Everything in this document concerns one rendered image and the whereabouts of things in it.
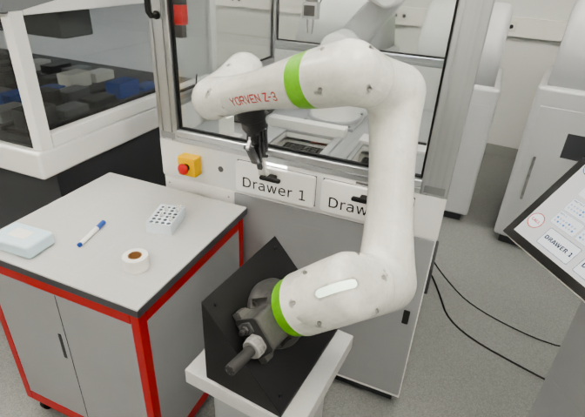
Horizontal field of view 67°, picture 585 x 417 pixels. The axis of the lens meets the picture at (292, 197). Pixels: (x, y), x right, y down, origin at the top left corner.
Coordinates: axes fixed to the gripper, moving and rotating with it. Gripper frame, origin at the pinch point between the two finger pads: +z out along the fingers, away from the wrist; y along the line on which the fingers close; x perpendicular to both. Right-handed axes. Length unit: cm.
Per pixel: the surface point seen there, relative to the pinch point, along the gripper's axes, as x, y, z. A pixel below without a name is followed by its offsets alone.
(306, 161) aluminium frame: 14.1, -4.7, -1.9
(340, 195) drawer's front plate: 26.9, -0.4, 5.5
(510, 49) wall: 80, -295, 107
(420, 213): 52, -2, 7
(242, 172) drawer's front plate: -8.5, -0.4, 5.7
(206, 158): -23.9, -2.5, 5.1
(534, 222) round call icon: 79, 8, -11
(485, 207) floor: 86, -153, 156
